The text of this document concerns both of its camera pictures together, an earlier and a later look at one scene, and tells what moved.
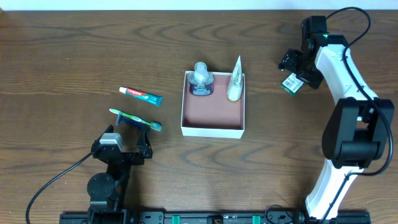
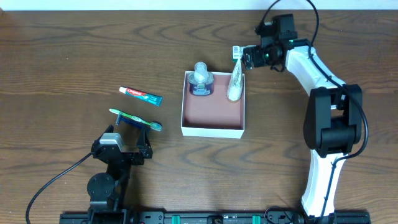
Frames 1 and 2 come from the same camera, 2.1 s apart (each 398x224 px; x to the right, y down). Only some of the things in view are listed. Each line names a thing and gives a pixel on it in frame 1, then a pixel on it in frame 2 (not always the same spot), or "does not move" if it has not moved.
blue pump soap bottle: [201, 81] does not move
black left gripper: [130, 154] does not move
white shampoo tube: [235, 88] does not move
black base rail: [127, 216] does not move
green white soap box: [292, 84] to [237, 51]
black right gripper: [288, 62] to [249, 57]
